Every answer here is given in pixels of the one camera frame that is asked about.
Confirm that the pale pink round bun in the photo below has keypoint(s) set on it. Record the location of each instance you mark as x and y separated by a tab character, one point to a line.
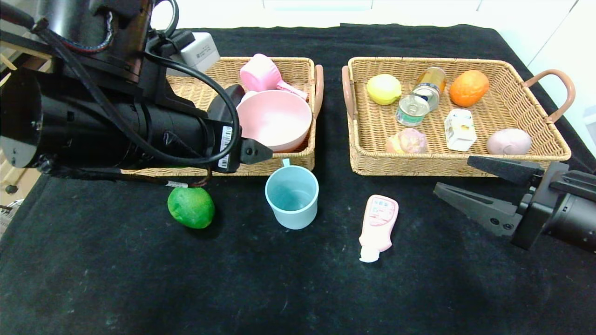
507	142

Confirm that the pink plastic scoop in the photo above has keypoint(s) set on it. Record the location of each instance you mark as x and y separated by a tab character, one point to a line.
260	74

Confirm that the orange fruit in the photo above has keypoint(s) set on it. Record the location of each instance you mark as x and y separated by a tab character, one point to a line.
468	88

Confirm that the wooden slatted rack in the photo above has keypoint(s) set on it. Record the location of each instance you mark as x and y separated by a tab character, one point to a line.
11	189

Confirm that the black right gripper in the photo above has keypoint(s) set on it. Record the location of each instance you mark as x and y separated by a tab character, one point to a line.
535	211

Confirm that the brown cream puff bread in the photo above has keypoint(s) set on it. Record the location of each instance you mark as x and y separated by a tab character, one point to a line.
409	141

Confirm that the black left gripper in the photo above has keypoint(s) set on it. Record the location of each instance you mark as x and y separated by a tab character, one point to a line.
226	146

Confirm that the pink plastic bowl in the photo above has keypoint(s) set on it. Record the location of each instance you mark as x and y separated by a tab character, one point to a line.
274	121

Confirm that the white juice carton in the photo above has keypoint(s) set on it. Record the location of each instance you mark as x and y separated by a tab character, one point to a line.
460	131

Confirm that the green lime fruit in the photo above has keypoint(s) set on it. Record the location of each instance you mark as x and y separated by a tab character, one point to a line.
192	208

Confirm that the light blue plastic cup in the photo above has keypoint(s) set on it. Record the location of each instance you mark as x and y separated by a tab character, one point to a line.
292	204

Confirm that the green label tin can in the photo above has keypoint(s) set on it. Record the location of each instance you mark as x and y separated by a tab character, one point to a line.
411	113

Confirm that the grey striped object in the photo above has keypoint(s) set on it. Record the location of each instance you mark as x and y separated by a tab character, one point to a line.
7	216

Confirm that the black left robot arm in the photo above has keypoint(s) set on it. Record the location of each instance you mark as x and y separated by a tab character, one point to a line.
93	125

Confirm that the golden beverage can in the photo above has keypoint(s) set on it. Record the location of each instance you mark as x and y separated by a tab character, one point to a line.
432	80

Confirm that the pink squeeze bottle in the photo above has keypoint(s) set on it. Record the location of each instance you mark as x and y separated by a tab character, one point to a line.
378	223

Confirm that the yellow lemon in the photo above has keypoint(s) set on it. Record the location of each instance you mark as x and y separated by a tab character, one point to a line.
383	90

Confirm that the woven wicker basket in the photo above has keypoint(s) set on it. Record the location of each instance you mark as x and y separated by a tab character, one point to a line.
507	111
298	72

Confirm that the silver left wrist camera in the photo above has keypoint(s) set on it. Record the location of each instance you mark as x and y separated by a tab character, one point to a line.
200	51

